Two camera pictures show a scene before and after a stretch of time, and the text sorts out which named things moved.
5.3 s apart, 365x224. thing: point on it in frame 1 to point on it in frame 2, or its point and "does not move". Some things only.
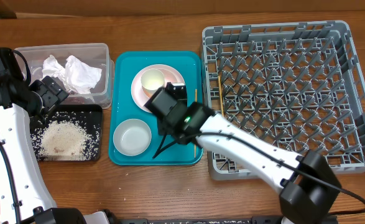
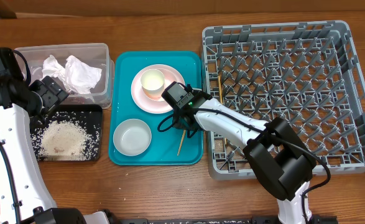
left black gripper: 52,93 does not move
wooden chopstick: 196,101 to 181,141
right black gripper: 167,127 to 180,124
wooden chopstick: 221,96 does not move
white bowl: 132,137 does not move
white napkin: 76,76 does not move
